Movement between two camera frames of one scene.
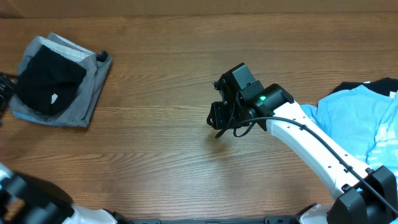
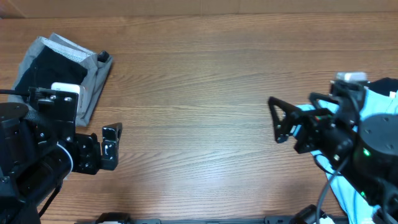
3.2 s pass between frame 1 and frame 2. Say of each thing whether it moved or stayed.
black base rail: stayed
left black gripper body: moved
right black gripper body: moved
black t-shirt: stayed
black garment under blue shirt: stayed
